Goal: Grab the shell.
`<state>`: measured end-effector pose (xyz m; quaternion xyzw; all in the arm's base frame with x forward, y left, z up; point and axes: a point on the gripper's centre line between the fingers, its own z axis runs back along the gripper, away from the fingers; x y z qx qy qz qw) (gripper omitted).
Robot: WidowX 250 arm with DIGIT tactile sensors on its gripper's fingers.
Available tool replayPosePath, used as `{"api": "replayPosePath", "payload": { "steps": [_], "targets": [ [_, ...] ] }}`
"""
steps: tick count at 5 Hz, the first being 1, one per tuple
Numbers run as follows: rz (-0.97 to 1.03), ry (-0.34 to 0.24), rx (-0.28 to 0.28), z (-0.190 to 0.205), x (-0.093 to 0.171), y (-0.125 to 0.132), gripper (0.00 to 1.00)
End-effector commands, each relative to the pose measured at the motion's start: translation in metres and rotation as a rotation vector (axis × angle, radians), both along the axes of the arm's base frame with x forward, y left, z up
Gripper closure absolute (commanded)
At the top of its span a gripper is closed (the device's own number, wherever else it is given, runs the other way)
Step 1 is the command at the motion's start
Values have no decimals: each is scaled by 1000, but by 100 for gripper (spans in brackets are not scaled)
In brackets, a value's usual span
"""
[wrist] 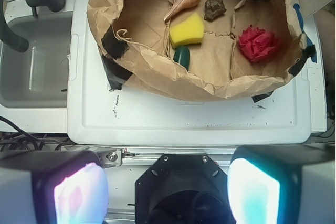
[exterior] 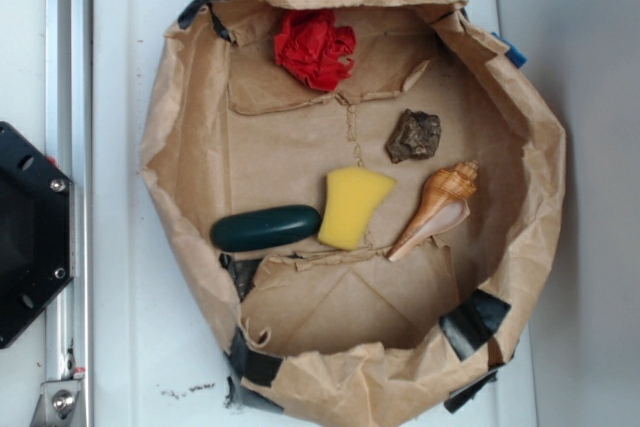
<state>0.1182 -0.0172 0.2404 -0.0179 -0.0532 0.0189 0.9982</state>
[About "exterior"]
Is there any orange spiral conch shell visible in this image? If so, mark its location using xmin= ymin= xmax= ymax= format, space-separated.
xmin=386 ymin=160 xmax=479 ymax=262

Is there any dark brown rock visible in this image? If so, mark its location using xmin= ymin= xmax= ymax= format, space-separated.
xmin=385 ymin=109 xmax=442 ymax=164

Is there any aluminium frame rail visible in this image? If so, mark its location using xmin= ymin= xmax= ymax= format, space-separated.
xmin=43 ymin=0 xmax=93 ymax=383

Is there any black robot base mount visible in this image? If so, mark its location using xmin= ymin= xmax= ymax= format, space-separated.
xmin=1 ymin=122 xmax=73 ymax=349

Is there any yellow sponge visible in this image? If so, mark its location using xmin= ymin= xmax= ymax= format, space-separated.
xmin=318 ymin=167 xmax=397 ymax=251

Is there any metal corner bracket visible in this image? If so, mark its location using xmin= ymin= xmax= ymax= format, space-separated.
xmin=29 ymin=379 xmax=85 ymax=427

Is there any dark green oblong case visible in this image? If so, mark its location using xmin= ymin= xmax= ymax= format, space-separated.
xmin=210 ymin=205 xmax=321 ymax=252

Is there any white plastic cutting board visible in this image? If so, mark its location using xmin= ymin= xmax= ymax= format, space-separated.
xmin=91 ymin=0 xmax=539 ymax=427

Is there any crumpled red paper ball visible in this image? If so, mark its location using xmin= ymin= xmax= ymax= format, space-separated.
xmin=273 ymin=9 xmax=356 ymax=92

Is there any brown paper bag tray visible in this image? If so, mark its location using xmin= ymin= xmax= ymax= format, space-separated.
xmin=140 ymin=0 xmax=566 ymax=426

